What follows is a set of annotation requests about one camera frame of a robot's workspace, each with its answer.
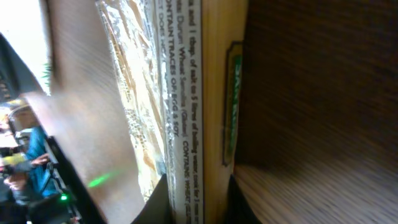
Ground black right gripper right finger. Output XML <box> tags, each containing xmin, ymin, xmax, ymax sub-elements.
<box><xmin>224</xmin><ymin>175</ymin><xmax>261</xmax><ymax>224</ymax></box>

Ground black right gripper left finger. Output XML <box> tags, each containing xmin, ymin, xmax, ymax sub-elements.
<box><xmin>131</xmin><ymin>174</ymin><xmax>174</xmax><ymax>224</ymax></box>

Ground orange spaghetti packet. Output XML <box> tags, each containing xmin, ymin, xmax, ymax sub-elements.
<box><xmin>95</xmin><ymin>0</ymin><xmax>249</xmax><ymax>224</ymax></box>

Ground grey plastic basket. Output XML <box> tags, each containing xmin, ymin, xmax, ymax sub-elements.
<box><xmin>1</xmin><ymin>34</ymin><xmax>43</xmax><ymax>103</ymax></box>

